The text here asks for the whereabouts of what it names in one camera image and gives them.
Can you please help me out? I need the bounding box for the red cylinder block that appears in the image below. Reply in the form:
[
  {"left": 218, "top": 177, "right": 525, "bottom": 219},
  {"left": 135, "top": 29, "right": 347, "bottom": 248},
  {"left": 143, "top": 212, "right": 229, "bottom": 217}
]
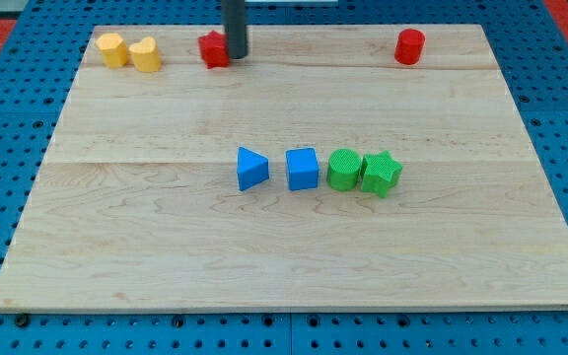
[{"left": 394, "top": 29, "right": 426, "bottom": 65}]

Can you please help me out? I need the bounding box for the yellow hexagon block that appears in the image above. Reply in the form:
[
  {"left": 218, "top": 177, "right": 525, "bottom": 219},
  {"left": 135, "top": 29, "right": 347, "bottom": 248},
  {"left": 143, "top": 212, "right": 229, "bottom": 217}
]
[{"left": 95, "top": 33, "right": 128, "bottom": 69}]

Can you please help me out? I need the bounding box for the yellow heart block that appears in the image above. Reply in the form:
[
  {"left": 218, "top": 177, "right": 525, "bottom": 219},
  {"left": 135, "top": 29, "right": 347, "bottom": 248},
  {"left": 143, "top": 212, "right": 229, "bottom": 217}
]
[{"left": 128, "top": 36, "right": 162, "bottom": 73}]

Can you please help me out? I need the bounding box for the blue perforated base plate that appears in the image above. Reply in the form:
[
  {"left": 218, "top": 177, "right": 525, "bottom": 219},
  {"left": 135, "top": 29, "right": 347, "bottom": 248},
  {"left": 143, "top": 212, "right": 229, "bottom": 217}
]
[{"left": 0, "top": 0, "right": 568, "bottom": 354}]

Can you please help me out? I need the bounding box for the blue triangle block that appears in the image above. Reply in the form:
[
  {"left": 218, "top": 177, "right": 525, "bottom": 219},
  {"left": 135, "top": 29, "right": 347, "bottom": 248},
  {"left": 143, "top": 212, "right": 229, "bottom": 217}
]
[{"left": 237, "top": 147, "right": 269, "bottom": 191}]

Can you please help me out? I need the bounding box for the blue cube block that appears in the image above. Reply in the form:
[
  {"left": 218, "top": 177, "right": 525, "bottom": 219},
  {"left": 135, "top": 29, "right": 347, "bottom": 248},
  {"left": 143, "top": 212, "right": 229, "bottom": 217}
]
[{"left": 285, "top": 147, "right": 320, "bottom": 190}]

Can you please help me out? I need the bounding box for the red star block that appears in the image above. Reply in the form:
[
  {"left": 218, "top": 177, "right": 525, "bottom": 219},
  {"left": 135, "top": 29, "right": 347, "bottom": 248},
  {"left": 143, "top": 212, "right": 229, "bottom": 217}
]
[{"left": 197, "top": 31, "right": 230, "bottom": 69}]

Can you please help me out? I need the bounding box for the green cylinder block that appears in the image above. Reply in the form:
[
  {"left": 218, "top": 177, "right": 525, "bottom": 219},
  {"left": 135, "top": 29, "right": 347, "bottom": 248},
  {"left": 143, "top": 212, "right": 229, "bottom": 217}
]
[{"left": 326, "top": 148, "right": 362, "bottom": 191}]

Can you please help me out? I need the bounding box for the light wooden board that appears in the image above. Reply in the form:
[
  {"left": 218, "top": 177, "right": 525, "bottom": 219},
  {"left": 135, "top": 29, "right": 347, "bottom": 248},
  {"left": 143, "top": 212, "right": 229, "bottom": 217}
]
[{"left": 0, "top": 25, "right": 568, "bottom": 314}]

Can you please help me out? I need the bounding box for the green star block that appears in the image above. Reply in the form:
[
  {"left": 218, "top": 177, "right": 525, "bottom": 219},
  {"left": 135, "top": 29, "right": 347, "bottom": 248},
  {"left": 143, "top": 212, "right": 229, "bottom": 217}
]
[{"left": 360, "top": 151, "right": 403, "bottom": 198}]

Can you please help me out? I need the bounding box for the grey cylindrical robot arm rod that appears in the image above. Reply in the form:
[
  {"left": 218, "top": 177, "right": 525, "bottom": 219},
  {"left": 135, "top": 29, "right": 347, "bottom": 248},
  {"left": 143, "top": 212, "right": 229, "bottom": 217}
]
[{"left": 221, "top": 0, "right": 249, "bottom": 60}]

